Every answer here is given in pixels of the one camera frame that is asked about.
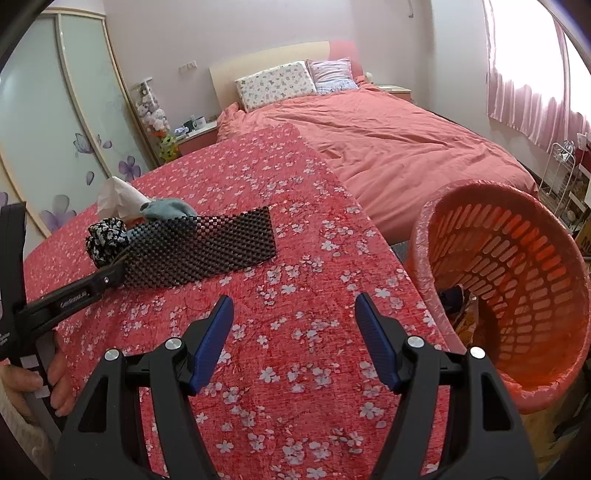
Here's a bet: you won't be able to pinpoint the beige wooden headboard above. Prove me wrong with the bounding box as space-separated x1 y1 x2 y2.
209 40 363 110

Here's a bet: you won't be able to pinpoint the pink window curtain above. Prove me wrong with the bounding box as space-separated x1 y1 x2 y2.
483 0 590 150

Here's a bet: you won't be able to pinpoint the salmon pink bed duvet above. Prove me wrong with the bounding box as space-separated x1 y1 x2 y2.
217 82 538 244

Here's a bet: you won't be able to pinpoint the white wire rack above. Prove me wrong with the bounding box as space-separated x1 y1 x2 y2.
538 140 577 216

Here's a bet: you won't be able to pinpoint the orange plastic laundry basket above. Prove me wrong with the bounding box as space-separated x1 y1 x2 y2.
406 181 590 414

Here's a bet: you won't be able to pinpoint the red floral tablecloth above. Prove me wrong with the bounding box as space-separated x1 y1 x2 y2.
22 123 456 480

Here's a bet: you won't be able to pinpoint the grey green cloth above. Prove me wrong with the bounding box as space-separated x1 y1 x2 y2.
140 198 197 221

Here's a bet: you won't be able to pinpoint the sliding wardrobe floral doors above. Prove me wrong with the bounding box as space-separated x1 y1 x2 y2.
1 8 156 251

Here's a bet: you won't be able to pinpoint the yellow green plush toy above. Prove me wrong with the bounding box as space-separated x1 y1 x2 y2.
158 135 181 163

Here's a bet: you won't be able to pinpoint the black white patterned cloth ball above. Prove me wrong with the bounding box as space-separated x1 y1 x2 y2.
85 218 129 268

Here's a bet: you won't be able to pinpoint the white mug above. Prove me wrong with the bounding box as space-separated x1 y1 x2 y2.
193 116 206 130

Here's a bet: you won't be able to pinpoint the white tissue paper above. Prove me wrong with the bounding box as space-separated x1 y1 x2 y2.
96 177 150 222

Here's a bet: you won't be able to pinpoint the pink white left nightstand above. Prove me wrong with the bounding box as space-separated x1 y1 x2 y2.
177 121 218 156

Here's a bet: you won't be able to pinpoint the black mesh anti-slip mat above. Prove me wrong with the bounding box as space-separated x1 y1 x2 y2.
122 206 276 289

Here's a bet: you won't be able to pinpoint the pink striped pillow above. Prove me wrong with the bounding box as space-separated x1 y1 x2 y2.
305 58 359 95

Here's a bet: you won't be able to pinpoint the hanging plush toy column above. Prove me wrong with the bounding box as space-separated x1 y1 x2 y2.
131 77 170 138

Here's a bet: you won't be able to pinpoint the right bedside nightstand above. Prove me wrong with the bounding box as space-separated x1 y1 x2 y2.
378 85 413 102

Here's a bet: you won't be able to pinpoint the white floral pillow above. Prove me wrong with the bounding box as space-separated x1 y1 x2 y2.
235 61 317 112

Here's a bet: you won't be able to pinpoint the wall power socket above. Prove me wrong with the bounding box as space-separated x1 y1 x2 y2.
178 61 197 74

